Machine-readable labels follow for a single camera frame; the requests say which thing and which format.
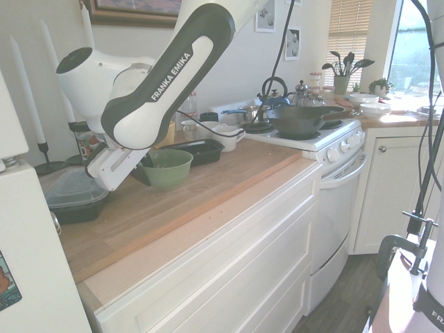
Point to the wooden window blind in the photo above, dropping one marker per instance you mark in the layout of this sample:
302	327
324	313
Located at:
347	34

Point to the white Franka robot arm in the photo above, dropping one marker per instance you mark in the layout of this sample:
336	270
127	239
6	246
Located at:
173	69

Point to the black c-clamp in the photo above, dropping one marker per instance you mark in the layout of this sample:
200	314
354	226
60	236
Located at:
388	249

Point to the black candle holder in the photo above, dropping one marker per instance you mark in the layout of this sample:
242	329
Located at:
74	159
48	166

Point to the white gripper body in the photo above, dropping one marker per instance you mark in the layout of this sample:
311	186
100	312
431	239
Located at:
111	166

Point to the black open plastic tray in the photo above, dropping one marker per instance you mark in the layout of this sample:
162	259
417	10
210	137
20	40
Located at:
208	154

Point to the black mug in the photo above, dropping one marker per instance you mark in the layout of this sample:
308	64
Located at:
208	117

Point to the white drawer cabinet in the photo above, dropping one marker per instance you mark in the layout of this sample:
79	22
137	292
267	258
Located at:
225	243

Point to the short white taper candle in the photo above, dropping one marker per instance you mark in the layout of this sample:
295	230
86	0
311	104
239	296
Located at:
27	93

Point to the large white mug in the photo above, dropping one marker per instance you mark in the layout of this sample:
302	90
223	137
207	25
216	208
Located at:
227	140

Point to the medium white taper candle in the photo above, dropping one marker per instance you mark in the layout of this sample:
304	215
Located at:
59	73

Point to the white refrigerator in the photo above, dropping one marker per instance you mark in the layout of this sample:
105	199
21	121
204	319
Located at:
27	225

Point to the potted green plant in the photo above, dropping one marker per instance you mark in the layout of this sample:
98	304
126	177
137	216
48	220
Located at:
347	64

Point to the white door cabinet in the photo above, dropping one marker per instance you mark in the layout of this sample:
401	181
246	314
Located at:
388	190

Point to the colourful fridge sticker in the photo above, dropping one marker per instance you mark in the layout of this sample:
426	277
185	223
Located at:
8	281

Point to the small white mug dark rim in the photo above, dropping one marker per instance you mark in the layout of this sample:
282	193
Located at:
189	130

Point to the grey fruit wall print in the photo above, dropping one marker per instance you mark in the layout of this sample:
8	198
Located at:
292	43
266	19

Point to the white utensil crock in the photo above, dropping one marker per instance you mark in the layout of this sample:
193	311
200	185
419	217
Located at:
341	85

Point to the green ceramic bowl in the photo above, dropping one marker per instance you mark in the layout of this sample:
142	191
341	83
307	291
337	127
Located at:
170	173

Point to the yellow ceramic mug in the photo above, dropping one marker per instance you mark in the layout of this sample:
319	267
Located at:
170	133

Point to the tall white taper candle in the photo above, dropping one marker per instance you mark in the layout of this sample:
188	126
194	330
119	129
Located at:
87	24

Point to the black container with clear lid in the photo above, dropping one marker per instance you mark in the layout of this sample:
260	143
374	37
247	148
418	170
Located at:
76	204

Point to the glass french press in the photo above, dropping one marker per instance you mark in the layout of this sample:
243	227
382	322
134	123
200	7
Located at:
301	95

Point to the white kitchen stove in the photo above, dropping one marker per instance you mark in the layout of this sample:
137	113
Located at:
333	194

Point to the framed painting brown frame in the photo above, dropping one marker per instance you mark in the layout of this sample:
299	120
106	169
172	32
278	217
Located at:
138	19

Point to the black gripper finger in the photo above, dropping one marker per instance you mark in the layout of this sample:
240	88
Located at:
149	161
143	177

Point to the potted succulent plant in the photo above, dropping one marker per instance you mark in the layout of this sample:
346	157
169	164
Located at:
380	86

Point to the spice jar with dark lid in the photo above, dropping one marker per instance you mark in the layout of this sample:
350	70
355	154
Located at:
81	142

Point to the white serving bowl with spout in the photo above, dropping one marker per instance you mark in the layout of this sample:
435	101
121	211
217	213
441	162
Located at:
374	110

